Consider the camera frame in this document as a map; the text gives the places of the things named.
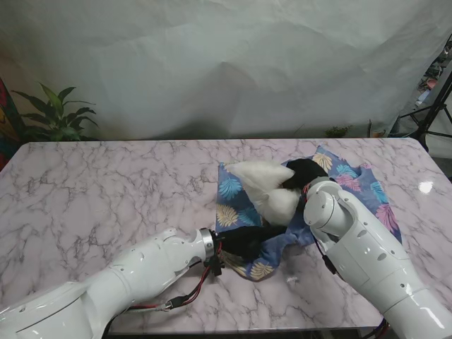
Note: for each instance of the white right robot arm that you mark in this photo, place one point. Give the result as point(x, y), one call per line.
point(370, 254)

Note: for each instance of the white pillow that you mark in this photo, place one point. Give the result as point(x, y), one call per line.
point(272, 190)

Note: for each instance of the large green leafy plant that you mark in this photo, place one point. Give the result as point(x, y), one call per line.
point(56, 116)

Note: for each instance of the black tripod stand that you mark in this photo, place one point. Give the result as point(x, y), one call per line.
point(436, 113)

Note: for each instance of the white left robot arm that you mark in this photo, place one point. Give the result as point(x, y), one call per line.
point(106, 286)

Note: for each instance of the colourful painted panel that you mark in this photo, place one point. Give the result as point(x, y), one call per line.
point(7, 120)

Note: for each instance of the white backdrop cloth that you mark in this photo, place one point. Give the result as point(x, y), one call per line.
point(226, 63)

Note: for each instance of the small green bushy plant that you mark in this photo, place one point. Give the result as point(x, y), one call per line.
point(337, 131)

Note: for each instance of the blue floral pillowcase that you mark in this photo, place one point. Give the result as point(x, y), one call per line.
point(353, 176)

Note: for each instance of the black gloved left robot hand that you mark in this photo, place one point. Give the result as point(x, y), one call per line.
point(247, 240)

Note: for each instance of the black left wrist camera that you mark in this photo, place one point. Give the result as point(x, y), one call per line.
point(215, 266)

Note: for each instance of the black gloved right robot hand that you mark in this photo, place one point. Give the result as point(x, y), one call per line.
point(302, 174)

